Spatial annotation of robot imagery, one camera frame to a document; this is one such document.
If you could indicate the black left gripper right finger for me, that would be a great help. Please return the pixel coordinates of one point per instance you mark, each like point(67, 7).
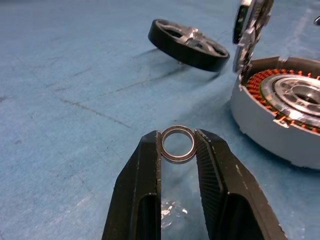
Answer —
point(225, 190)

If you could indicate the round white metal flange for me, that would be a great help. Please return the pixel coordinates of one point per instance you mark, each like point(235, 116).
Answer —
point(252, 32)

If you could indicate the grey motor housing copper windings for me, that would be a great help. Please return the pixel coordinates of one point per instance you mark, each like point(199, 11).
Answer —
point(252, 130)

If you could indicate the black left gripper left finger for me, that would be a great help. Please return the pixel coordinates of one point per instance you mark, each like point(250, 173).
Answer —
point(140, 180)

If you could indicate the blue table cover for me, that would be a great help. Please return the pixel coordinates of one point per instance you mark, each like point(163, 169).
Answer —
point(62, 100)

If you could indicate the black spoked rotor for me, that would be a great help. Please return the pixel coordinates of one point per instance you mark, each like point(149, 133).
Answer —
point(160, 37)

